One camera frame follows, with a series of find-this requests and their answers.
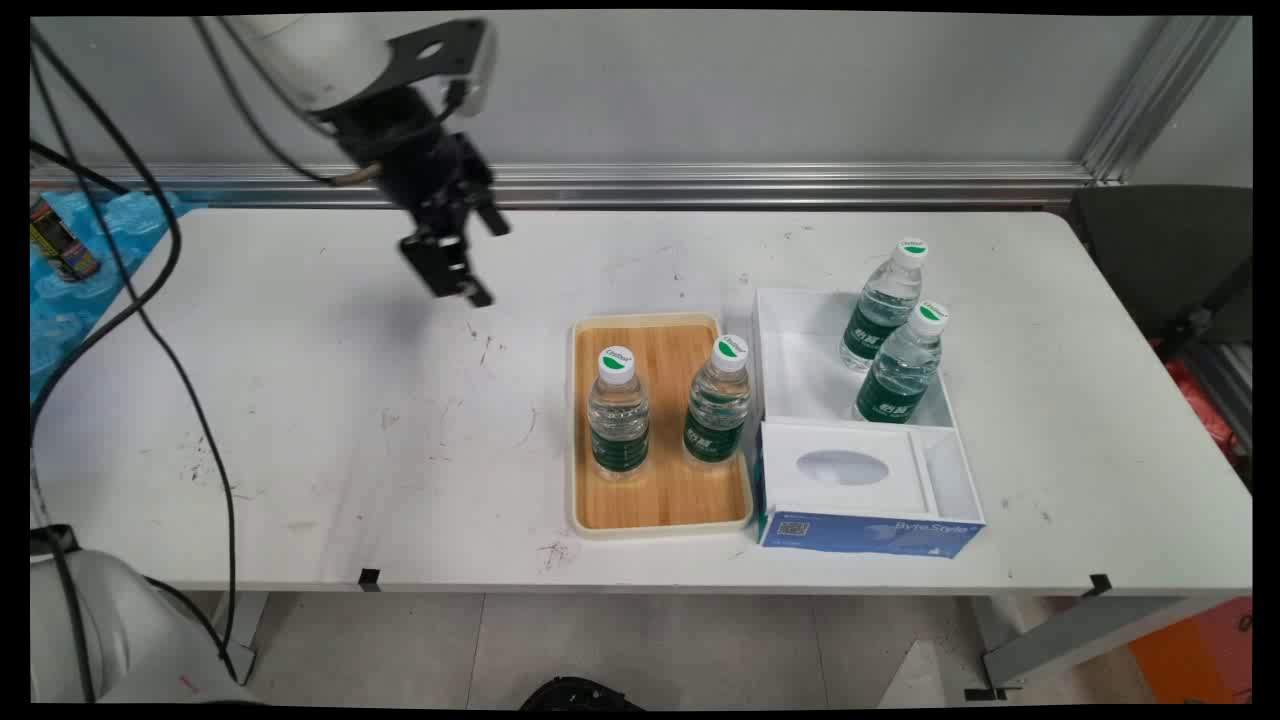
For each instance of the grey table leg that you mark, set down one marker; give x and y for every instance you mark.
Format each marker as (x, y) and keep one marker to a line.
(1080, 635)

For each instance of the diagonal aluminium profile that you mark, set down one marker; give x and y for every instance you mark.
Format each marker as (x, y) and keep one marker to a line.
(1160, 90)

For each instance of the bamboo tray cream rim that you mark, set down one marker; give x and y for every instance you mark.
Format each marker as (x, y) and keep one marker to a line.
(665, 500)

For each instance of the black tape piece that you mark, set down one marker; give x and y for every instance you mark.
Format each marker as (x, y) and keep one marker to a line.
(369, 579)
(1100, 585)

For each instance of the grey metal frame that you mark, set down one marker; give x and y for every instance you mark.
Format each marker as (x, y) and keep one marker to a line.
(1225, 385)

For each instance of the horizontal aluminium rail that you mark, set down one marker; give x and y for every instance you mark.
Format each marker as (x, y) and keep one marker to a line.
(750, 185)

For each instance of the white table leg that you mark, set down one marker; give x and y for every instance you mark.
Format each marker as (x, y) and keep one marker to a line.
(245, 630)

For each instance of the blue patterned cloth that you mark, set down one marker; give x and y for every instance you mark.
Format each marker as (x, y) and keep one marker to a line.
(70, 320)

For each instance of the white box blue side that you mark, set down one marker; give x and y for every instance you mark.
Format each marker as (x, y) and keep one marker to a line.
(870, 535)

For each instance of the colourful spray can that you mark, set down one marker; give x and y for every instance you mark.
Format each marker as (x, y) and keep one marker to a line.
(62, 245)

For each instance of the black round object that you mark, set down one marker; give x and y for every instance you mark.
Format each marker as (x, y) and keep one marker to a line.
(580, 695)

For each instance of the white insert oval hole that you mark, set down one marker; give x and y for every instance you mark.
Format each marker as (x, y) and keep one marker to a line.
(850, 495)

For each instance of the orange box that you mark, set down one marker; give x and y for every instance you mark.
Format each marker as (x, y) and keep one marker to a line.
(1195, 650)

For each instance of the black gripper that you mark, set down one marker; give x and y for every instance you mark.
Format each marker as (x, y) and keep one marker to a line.
(420, 165)

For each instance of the red bag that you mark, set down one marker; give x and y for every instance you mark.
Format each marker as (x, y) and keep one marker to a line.
(1205, 405)

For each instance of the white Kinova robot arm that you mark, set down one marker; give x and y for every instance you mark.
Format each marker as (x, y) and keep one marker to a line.
(320, 55)

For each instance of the water bottle green label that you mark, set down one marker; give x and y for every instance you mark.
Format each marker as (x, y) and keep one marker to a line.
(880, 310)
(717, 410)
(900, 375)
(618, 420)

